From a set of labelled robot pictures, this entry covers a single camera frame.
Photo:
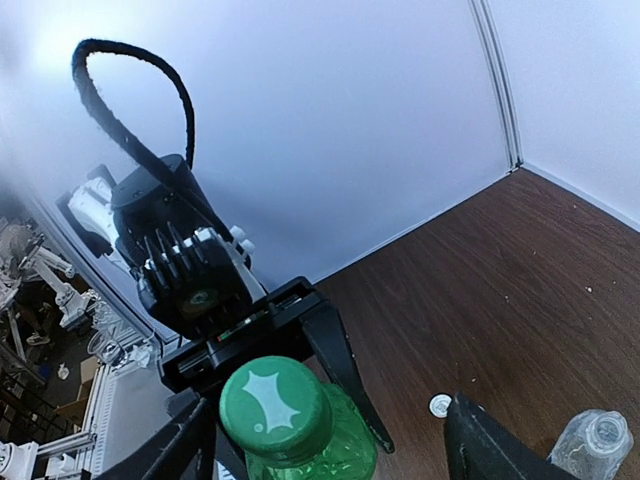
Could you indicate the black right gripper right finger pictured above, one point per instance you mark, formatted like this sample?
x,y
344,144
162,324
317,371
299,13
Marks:
x,y
479,447

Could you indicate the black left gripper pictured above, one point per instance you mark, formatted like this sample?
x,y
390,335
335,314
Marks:
x,y
292,321

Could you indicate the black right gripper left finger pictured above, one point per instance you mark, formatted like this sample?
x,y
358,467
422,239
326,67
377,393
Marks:
x,y
188,437

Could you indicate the white bottle cap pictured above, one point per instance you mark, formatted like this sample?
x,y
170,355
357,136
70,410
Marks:
x,y
439,405

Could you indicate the green plastic bottle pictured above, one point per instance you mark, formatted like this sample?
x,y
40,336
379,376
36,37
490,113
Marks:
x,y
290,425

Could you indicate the clear water bottle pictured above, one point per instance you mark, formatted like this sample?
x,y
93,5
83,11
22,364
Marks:
x,y
593,445

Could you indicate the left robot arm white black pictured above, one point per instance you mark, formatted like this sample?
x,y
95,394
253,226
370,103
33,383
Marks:
x,y
112,217

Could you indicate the right aluminium frame post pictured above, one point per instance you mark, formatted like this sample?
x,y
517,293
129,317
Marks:
x,y
492,49

